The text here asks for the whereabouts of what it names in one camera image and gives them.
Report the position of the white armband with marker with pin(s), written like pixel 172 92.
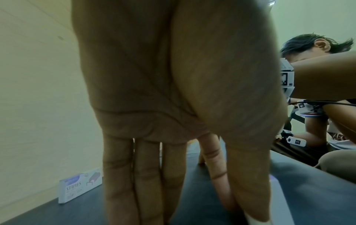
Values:
pixel 308 108

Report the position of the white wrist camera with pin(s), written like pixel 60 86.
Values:
pixel 296 141

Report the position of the person's right forearm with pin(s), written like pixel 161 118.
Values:
pixel 317 129

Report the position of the person's left hand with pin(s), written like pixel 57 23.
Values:
pixel 167 77

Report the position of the khaki trousers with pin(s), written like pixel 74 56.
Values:
pixel 339 164

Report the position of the white staple box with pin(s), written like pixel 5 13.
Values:
pixel 79 186

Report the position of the white printed shirt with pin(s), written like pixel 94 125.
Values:
pixel 343 138

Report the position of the white head camera rig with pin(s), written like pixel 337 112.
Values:
pixel 288 77

